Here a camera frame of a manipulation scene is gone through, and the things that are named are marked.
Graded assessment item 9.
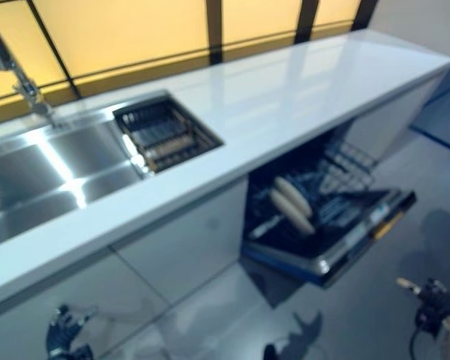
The black wire dish rack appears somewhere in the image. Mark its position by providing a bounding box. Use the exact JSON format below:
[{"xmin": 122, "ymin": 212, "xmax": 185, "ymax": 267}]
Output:
[{"xmin": 112, "ymin": 96, "xmax": 225, "ymax": 176}]

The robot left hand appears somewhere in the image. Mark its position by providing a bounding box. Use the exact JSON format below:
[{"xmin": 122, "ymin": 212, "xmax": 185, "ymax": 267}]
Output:
[{"xmin": 46, "ymin": 304, "xmax": 99, "ymax": 358}]

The cream ceramic plate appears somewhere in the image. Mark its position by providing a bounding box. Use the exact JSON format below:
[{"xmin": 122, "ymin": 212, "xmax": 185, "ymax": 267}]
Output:
[
  {"xmin": 272, "ymin": 176, "xmax": 314, "ymax": 219},
  {"xmin": 268, "ymin": 189, "xmax": 317, "ymax": 236}
]

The dishwasher wire basket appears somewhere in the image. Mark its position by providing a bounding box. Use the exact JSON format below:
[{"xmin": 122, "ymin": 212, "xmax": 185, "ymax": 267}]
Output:
[{"xmin": 321, "ymin": 137, "xmax": 379, "ymax": 189}]

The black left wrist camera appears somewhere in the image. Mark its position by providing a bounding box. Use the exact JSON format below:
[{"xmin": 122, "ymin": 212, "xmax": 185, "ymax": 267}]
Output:
[{"xmin": 71, "ymin": 343, "xmax": 95, "ymax": 360}]

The grey cabinet door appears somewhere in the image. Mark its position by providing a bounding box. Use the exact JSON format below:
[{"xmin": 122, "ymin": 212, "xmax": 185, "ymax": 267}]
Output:
[
  {"xmin": 0, "ymin": 244, "xmax": 170, "ymax": 360},
  {"xmin": 343, "ymin": 79, "xmax": 443, "ymax": 161},
  {"xmin": 109, "ymin": 176, "xmax": 249, "ymax": 305}
]

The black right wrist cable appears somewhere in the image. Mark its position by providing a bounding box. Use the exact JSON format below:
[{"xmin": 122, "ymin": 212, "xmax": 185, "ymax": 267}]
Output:
[{"xmin": 407, "ymin": 325, "xmax": 429, "ymax": 358}]

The chrome gooseneck kitchen faucet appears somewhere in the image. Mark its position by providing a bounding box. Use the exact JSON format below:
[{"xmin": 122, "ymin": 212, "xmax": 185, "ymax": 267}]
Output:
[{"xmin": 0, "ymin": 10, "xmax": 68, "ymax": 131}]

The stainless steel sink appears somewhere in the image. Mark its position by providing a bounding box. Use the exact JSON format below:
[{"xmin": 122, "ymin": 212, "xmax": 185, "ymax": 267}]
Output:
[{"xmin": 0, "ymin": 89, "xmax": 226, "ymax": 251}]

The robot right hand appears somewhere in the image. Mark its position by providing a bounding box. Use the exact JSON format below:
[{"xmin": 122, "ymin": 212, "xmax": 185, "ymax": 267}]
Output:
[{"xmin": 395, "ymin": 277, "xmax": 450, "ymax": 335}]

